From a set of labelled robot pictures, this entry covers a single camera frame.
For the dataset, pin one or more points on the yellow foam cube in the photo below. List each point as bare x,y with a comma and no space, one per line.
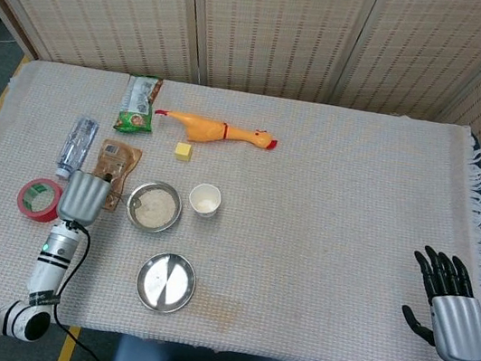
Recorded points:
183,152

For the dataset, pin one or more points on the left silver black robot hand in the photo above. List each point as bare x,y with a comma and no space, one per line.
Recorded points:
82,196

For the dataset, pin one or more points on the flat steel plate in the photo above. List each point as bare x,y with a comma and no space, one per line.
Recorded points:
165,283

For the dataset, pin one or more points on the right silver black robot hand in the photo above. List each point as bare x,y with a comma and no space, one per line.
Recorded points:
460,327

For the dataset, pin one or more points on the brown sauce pouch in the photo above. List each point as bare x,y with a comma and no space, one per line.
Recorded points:
118,156

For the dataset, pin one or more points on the white paper cup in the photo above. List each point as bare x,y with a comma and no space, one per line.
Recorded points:
204,198

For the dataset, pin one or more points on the steel bowl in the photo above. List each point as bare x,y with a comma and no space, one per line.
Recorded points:
176,218

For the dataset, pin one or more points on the red tape roll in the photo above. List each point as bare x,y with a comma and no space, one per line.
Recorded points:
29,211

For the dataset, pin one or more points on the yellow rubber chicken toy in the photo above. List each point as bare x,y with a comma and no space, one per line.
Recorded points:
203,129

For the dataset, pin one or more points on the clear plastic water bottle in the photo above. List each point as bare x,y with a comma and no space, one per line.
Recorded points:
77,145

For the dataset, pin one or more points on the white woven tablecloth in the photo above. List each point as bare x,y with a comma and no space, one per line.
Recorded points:
326,249

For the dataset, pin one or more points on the green snack packet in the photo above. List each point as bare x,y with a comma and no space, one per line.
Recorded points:
138,105

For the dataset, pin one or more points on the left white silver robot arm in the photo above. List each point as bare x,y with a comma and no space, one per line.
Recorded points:
51,260

